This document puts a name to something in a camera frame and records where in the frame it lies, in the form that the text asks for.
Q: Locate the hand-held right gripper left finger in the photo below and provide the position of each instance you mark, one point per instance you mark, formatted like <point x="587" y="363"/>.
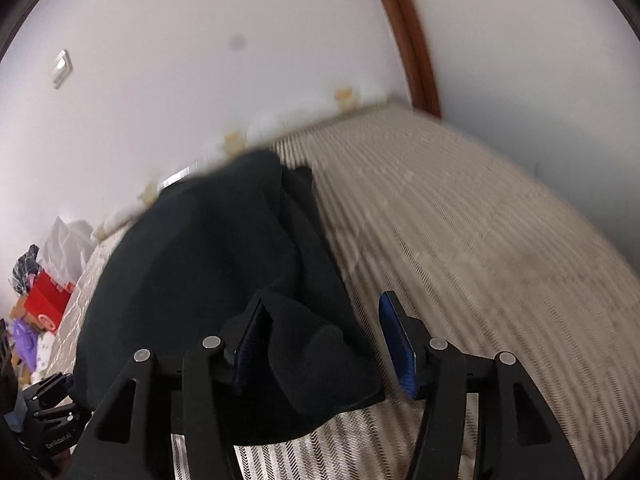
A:
<point x="247" y="347"/>

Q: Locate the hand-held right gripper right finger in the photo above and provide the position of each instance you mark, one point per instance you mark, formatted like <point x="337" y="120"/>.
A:
<point x="397" y="345"/>

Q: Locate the black sweatshirt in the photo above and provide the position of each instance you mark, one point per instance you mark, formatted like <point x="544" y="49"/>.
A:
<point x="200" y="260"/>

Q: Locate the dark clothes in bag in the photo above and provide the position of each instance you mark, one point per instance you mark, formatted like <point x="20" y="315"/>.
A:
<point x="25" y="267"/>

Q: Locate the purple bag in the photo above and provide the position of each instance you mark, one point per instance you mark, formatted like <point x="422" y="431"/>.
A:
<point x="25" y="342"/>

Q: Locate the red paper bag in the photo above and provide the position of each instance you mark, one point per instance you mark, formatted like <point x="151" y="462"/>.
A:
<point x="47" y="300"/>

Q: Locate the striped beige bed cover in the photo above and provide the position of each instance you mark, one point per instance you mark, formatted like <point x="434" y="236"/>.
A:
<point x="475" y="240"/>

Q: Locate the white plastic bag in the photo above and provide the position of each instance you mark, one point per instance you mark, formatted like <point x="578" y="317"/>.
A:
<point x="65" y="250"/>

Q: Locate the brown wooden door frame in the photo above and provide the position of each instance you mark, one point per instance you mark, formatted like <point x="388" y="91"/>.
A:
<point x="412" y="45"/>

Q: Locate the white wall switch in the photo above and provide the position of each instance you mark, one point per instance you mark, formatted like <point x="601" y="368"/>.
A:
<point x="61" y="68"/>

